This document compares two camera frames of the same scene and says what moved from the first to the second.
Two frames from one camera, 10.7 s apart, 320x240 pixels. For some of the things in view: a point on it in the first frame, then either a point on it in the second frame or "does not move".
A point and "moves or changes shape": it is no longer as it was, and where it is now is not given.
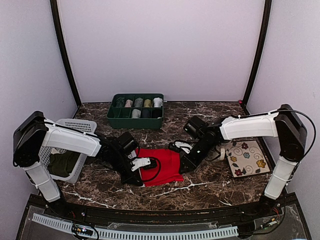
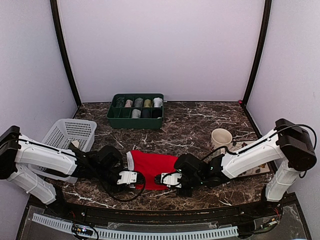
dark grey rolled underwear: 138,102 does not move
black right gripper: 190,163 -> 187,193
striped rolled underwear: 119,102 does not move
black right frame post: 266,27 does not move
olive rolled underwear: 148,103 does not move
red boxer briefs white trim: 167,169 moves or changes shape
